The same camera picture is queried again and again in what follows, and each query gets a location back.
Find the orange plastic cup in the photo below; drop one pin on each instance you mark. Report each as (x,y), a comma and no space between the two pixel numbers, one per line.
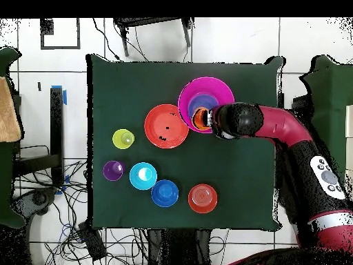
(199,118)

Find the light blue translucent bowl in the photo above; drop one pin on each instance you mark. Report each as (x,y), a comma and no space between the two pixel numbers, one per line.
(202,100)

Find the large pink plastic bowl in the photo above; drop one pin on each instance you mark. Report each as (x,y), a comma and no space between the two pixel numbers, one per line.
(187,91)

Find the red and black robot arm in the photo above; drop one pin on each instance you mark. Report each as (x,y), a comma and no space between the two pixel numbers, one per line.
(275,124)

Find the red-orange shallow bowl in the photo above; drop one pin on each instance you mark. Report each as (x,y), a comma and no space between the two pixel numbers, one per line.
(157,124)

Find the dark blue ribbed bowl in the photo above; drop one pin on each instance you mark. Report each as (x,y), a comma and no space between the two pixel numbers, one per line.
(165,193)

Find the cyan ribbed bowl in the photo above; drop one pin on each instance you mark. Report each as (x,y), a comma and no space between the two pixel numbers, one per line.
(136,179)

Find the orange translucent bowl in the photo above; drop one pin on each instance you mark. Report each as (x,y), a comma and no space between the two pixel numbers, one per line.
(202,198)

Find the yellow plastic cup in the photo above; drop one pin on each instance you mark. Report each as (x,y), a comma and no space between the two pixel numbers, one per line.
(118,139)

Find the purple plastic cup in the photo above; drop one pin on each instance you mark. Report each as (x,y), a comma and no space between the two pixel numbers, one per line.
(110,171)

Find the dark green table cloth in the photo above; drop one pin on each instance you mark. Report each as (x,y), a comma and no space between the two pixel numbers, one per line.
(124,96)

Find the blue tape strip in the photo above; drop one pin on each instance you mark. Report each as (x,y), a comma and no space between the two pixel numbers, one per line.
(66,179)
(65,96)

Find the black floor stand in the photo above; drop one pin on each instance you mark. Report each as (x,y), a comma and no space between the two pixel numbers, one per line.
(56,124)

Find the black power strip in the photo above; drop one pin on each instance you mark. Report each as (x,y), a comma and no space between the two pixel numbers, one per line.
(92,243)

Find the black metal stool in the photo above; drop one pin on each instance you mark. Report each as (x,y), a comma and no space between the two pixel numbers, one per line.
(143,21)

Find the black floor device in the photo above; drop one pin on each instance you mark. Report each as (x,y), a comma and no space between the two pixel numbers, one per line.
(40,198)

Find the dark green side cloth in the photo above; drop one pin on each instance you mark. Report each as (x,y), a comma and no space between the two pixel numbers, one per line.
(5,179)
(331,82)

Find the white box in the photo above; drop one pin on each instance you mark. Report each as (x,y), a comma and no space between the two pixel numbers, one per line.
(349,121)

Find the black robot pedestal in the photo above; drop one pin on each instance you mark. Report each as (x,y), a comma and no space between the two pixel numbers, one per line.
(179,248)

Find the black square frame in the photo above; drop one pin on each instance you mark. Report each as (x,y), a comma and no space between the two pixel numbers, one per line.
(47,27)

